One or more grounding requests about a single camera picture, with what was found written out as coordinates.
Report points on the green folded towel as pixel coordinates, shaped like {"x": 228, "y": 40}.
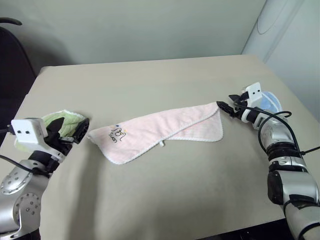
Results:
{"x": 69, "y": 120}

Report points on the pink towel with embroidered print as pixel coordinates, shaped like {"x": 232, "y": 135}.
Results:
{"x": 150, "y": 130}

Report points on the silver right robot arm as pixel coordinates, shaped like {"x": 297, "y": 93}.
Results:
{"x": 291, "y": 180}

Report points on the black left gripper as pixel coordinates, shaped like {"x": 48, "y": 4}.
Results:
{"x": 61, "y": 143}

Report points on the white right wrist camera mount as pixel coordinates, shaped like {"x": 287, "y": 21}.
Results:
{"x": 254, "y": 96}

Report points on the black office chair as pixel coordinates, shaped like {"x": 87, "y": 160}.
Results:
{"x": 12, "y": 65}

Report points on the white rounded pillar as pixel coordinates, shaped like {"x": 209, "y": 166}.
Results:
{"x": 272, "y": 22}

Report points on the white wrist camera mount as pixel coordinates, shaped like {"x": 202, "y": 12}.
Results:
{"x": 26, "y": 132}
{"x": 254, "y": 96}

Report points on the blue cloth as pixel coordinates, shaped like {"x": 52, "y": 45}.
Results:
{"x": 271, "y": 100}

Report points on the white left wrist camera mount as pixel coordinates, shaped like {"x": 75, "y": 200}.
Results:
{"x": 26, "y": 132}

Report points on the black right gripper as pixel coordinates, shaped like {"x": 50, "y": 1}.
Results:
{"x": 240, "y": 108}

